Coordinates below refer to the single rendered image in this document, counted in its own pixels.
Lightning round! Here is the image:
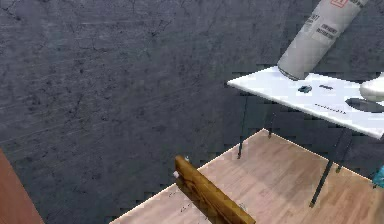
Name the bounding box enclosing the brown wooden chair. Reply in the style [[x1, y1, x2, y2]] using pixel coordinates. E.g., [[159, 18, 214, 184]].
[[173, 154, 257, 224]]

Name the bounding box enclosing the white table with black legs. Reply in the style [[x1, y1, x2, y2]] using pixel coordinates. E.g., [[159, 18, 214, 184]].
[[226, 65, 384, 208]]

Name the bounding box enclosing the thin dark pen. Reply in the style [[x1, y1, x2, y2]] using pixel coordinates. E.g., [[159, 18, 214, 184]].
[[314, 103, 347, 115]]

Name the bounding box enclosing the white printed cylinder can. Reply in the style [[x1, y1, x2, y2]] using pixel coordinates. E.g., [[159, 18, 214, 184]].
[[277, 0, 370, 81]]

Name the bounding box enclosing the white rounded bowl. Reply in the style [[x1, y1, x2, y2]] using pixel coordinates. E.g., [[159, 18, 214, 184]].
[[359, 76, 384, 103]]

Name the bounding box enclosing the teal object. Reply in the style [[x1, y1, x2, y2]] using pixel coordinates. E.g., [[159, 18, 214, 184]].
[[372, 166, 384, 189]]

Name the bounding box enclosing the reddish brown wooden door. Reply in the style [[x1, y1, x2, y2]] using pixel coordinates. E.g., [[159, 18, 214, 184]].
[[0, 148, 45, 224]]

